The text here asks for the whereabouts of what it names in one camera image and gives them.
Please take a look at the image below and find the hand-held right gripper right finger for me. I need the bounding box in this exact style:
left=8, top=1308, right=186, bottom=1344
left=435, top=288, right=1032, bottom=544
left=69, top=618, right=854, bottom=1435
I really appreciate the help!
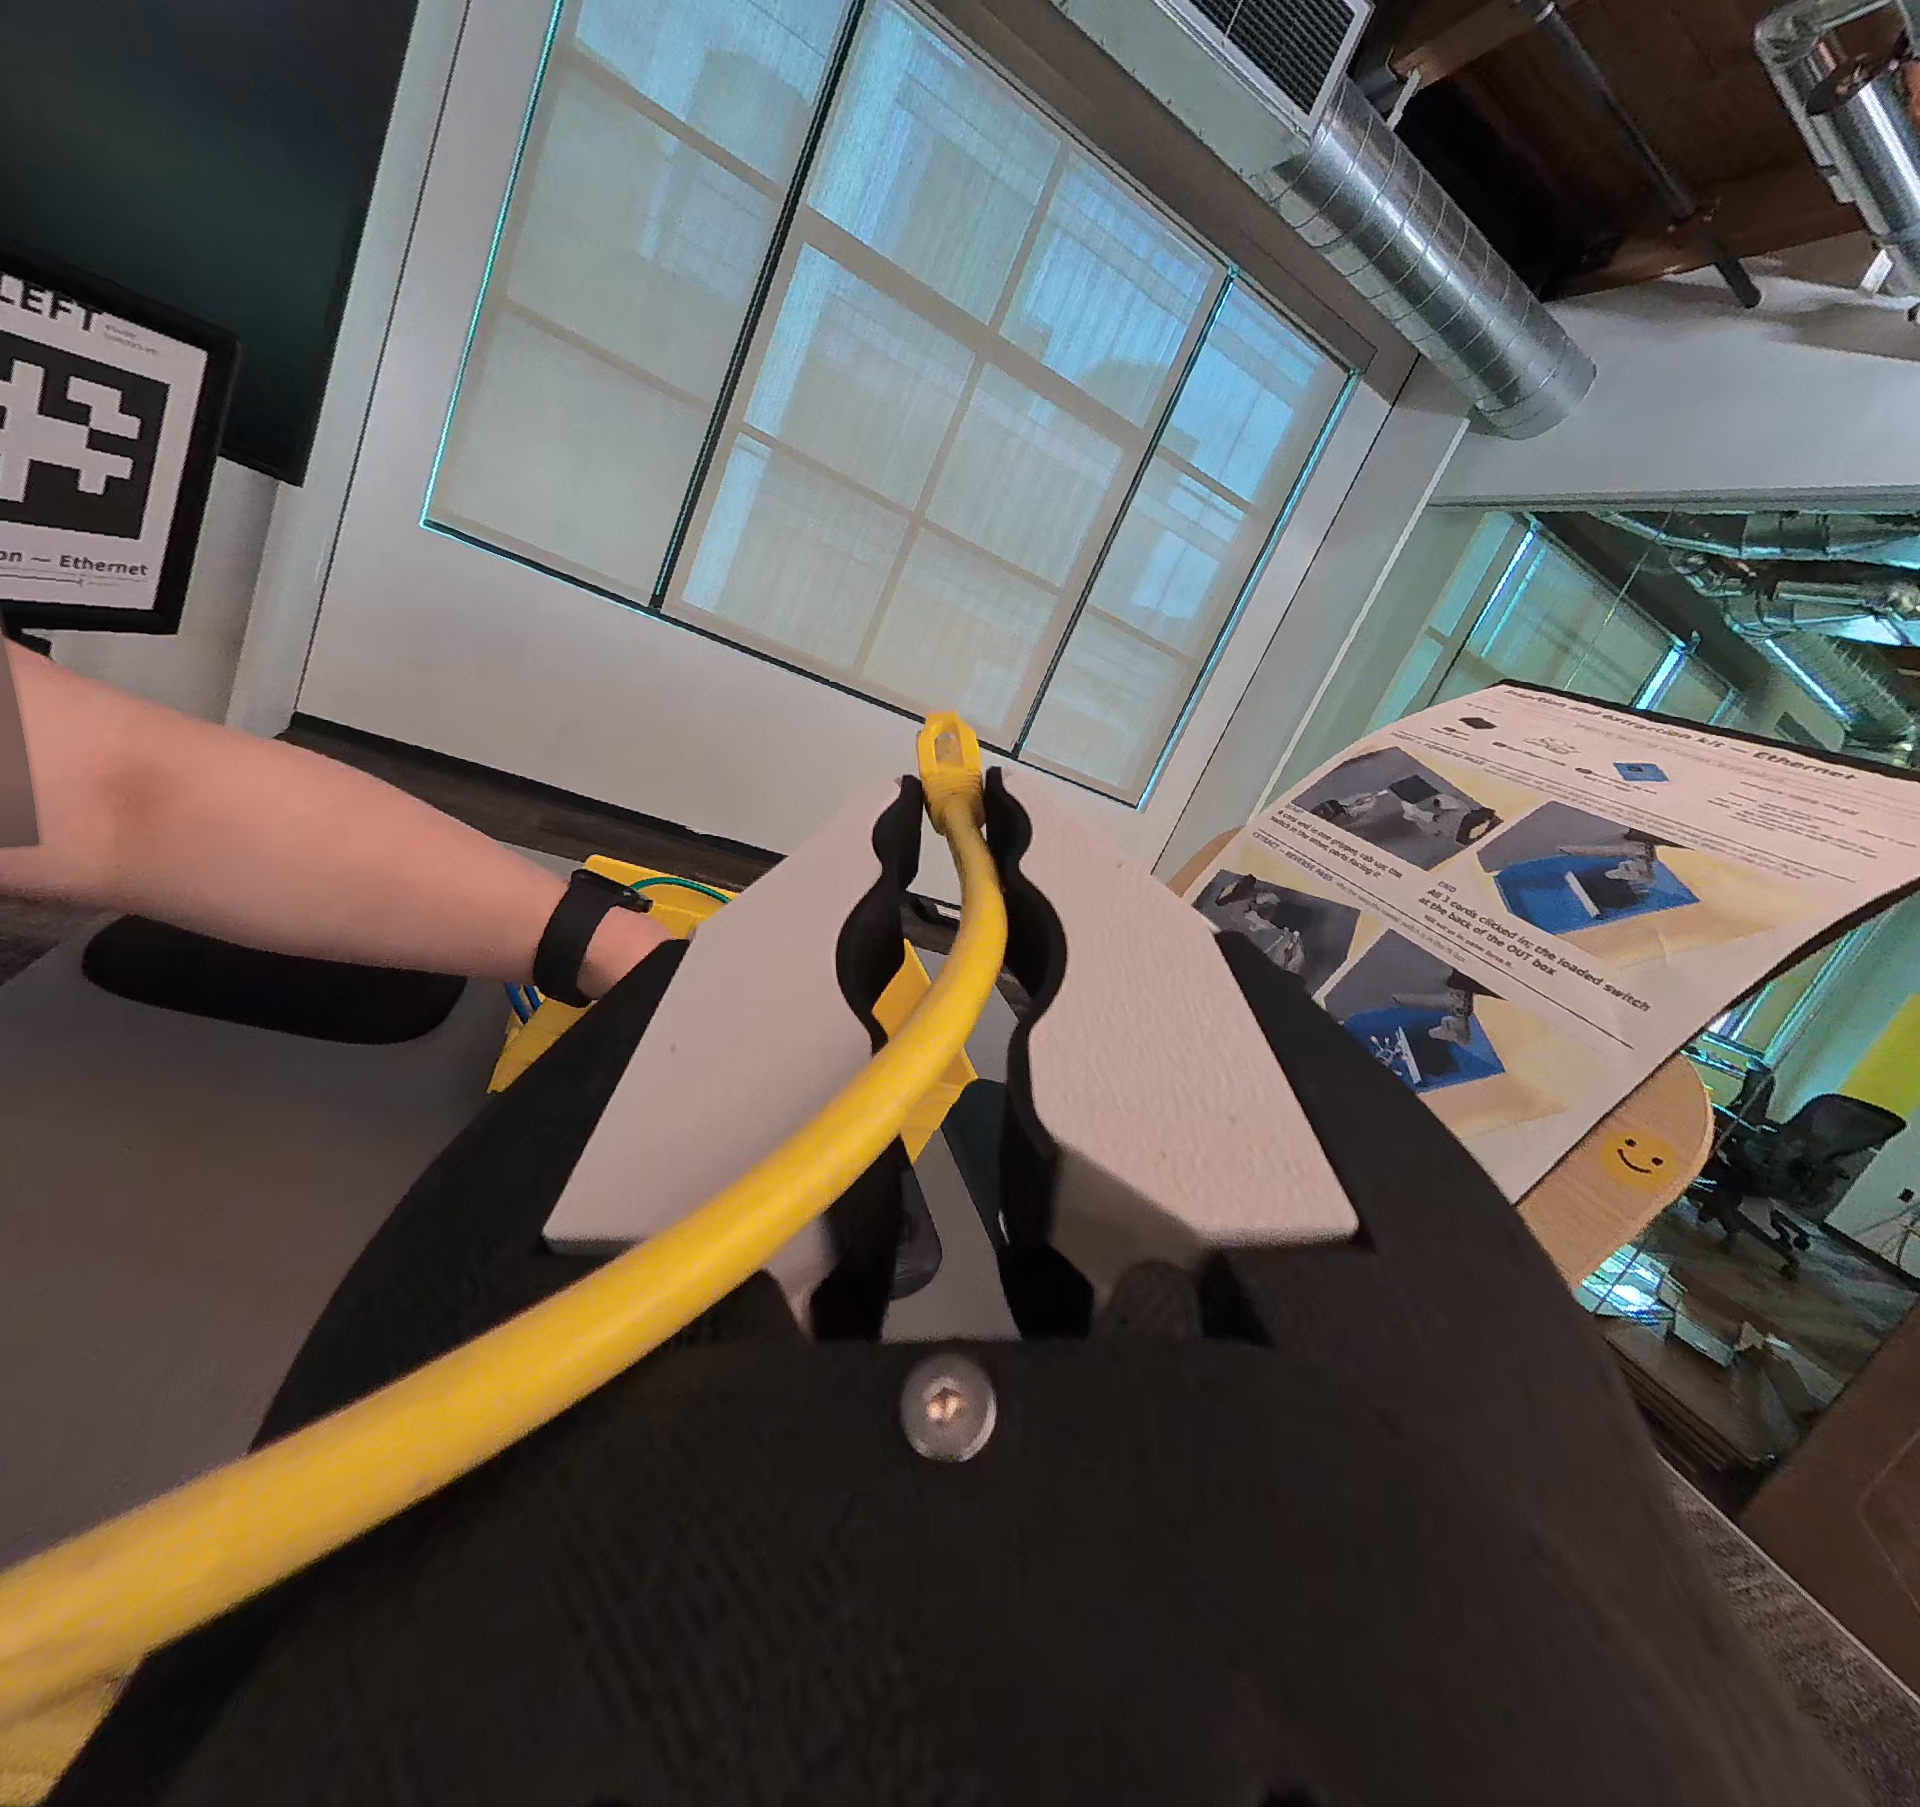
left=981, top=767, right=1358, bottom=1257

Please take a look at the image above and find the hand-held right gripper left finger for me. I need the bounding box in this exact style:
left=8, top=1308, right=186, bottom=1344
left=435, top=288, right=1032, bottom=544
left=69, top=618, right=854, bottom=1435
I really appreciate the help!
left=543, top=772, right=918, bottom=1334

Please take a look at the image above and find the yellow plastic bin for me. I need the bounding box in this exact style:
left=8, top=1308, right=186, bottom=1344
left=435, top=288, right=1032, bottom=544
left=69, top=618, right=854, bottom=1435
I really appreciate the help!
left=485, top=851, right=978, bottom=1171

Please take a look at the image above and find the yellow ethernet cable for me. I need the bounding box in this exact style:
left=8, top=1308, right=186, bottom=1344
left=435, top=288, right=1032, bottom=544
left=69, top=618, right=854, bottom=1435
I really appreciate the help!
left=0, top=710, right=1011, bottom=1743

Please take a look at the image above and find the person's left forearm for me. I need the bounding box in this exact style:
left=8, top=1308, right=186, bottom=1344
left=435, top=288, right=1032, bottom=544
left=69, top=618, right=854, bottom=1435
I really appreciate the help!
left=0, top=638, right=602, bottom=1005

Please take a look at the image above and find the person's left hand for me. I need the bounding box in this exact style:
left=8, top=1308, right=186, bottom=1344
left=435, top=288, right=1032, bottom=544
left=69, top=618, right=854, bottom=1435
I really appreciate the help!
left=597, top=920, right=687, bottom=1002

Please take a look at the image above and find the black smartwatch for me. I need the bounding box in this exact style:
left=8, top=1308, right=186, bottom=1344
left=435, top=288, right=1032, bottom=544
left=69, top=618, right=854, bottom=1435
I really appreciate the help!
left=533, top=869, right=656, bottom=1005

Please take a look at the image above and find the wooden document board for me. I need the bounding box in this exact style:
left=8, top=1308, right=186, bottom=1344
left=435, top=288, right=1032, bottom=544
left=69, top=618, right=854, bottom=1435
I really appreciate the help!
left=1166, top=848, right=1718, bottom=1292

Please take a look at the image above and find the printed instruction poster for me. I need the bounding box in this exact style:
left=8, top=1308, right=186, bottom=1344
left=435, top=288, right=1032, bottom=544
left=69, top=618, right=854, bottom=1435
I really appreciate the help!
left=1197, top=678, right=1920, bottom=1207

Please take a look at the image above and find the black mesh wrist pad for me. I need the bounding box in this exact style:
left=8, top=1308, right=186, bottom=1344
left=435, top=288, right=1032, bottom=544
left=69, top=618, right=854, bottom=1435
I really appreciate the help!
left=82, top=914, right=469, bottom=1047

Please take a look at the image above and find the black mesh office chair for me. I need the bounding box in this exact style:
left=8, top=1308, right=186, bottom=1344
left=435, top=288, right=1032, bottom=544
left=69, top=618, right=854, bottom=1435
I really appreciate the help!
left=1678, top=1069, right=1908, bottom=1275

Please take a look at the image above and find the large gridded window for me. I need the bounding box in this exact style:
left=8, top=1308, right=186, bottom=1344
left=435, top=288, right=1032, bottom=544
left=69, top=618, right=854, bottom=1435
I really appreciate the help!
left=421, top=0, right=1358, bottom=811

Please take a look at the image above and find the black framed marker sign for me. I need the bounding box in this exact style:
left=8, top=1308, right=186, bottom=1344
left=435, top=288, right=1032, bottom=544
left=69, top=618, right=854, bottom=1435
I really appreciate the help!
left=0, top=248, right=242, bottom=635

